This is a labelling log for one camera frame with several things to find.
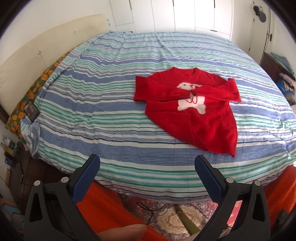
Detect dark wooden dresser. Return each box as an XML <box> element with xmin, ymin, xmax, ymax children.
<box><xmin>260</xmin><ymin>52</ymin><xmax>283</xmax><ymax>82</ymax></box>

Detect patterned red rug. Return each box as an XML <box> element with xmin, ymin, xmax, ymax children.
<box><xmin>118</xmin><ymin>194</ymin><xmax>218</xmax><ymax>240</ymax></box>

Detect striped blue green bedspread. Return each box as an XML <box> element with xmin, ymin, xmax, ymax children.
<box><xmin>21</xmin><ymin>31</ymin><xmax>295</xmax><ymax>203</ymax></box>

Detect black cable on floor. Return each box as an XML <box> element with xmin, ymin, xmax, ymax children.
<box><xmin>136</xmin><ymin>201</ymin><xmax>171</xmax><ymax>225</ymax></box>

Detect red orange trousers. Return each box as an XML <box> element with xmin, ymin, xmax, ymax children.
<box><xmin>78</xmin><ymin>166</ymin><xmax>295</xmax><ymax>240</ymax></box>

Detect orange floral bed sheet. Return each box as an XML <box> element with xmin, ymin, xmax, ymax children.
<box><xmin>6</xmin><ymin>50</ymin><xmax>72</xmax><ymax>142</ymax></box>

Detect red knit sweater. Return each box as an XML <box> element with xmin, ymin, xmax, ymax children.
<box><xmin>134</xmin><ymin>67</ymin><xmax>241</xmax><ymax>156</ymax></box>

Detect pile of folded clothes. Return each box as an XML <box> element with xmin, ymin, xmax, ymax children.
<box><xmin>271</xmin><ymin>52</ymin><xmax>295</xmax><ymax>106</ymax></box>

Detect nightstand with clutter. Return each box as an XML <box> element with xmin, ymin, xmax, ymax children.
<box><xmin>1</xmin><ymin>137</ymin><xmax>25</xmax><ymax>186</ymax></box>

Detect black phone on bed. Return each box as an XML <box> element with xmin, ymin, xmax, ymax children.
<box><xmin>24</xmin><ymin>100</ymin><xmax>40</xmax><ymax>122</ymax></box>

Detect white door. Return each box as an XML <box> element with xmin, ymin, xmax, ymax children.
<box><xmin>248</xmin><ymin>1</ymin><xmax>270</xmax><ymax>64</ymax></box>

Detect white wardrobe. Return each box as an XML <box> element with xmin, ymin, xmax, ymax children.
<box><xmin>109</xmin><ymin>0</ymin><xmax>234</xmax><ymax>40</ymax></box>

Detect cream padded headboard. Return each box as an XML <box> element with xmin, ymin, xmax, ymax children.
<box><xmin>0</xmin><ymin>14</ymin><xmax>109</xmax><ymax>114</ymax></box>

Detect olive green stick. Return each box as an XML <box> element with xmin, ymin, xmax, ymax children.
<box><xmin>174</xmin><ymin>205</ymin><xmax>201</xmax><ymax>235</ymax></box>

